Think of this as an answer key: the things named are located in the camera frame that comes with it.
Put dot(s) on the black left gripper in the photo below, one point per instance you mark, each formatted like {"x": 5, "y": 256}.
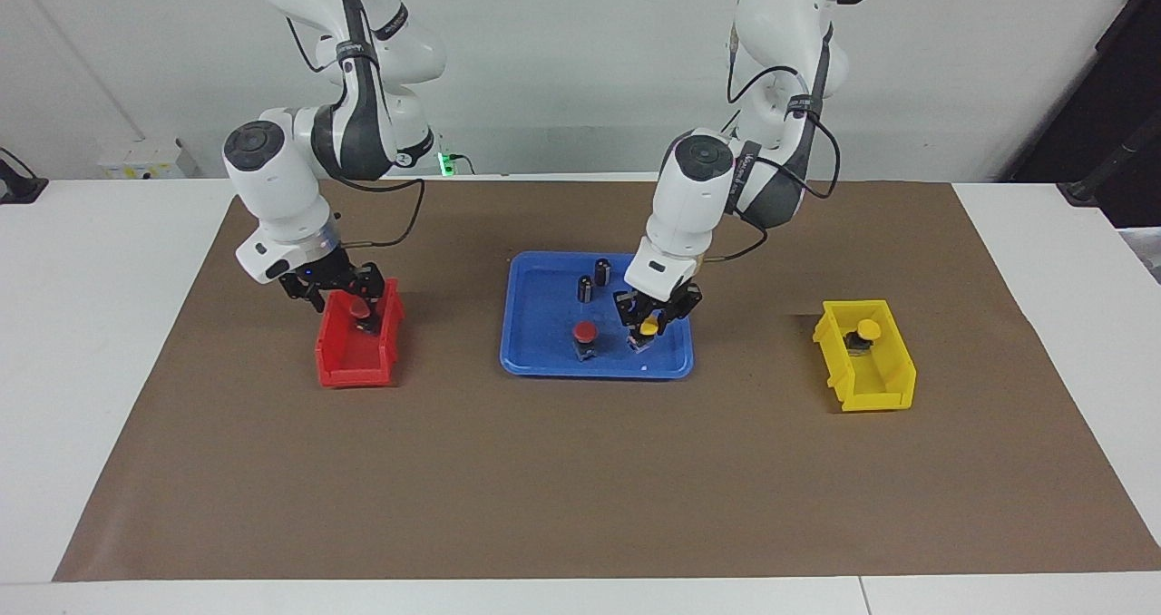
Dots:
{"x": 658, "y": 299}

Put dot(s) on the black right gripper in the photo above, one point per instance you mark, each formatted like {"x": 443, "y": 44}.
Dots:
{"x": 319, "y": 272}

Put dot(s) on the yellow push button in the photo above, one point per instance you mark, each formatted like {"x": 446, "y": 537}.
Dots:
{"x": 869, "y": 328}
{"x": 649, "y": 327}

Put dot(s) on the red push button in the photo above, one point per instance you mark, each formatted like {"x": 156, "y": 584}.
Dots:
{"x": 360, "y": 308}
{"x": 585, "y": 329}

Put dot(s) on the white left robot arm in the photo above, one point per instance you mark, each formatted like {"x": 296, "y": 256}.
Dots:
{"x": 698, "y": 189}

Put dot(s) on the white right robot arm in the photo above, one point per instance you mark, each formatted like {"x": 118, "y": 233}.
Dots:
{"x": 272, "y": 170}

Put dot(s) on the blue plastic tray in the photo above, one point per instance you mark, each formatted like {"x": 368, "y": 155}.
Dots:
{"x": 544, "y": 343}

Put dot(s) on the black cylindrical capacitor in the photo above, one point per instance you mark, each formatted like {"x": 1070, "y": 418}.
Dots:
{"x": 603, "y": 273}
{"x": 586, "y": 290}

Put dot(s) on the red plastic bin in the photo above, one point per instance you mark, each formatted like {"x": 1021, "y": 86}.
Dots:
{"x": 354, "y": 377}

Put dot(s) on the green lit base connector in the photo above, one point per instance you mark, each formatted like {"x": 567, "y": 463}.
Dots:
{"x": 444, "y": 163}

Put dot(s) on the brown paper mat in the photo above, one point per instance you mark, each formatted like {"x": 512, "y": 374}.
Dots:
{"x": 580, "y": 470}

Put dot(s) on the yellow plastic bin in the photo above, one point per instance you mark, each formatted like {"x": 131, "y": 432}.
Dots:
{"x": 875, "y": 400}

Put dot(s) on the black table clamp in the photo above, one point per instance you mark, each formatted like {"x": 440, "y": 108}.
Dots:
{"x": 18, "y": 189}

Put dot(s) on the black tripod stand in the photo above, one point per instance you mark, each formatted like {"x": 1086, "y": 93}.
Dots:
{"x": 1079, "y": 193}

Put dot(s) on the black backdrop panel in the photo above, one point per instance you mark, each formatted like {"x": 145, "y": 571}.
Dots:
{"x": 1088, "y": 80}

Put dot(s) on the grey equipment piece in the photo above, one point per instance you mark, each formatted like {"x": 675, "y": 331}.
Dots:
{"x": 1145, "y": 257}

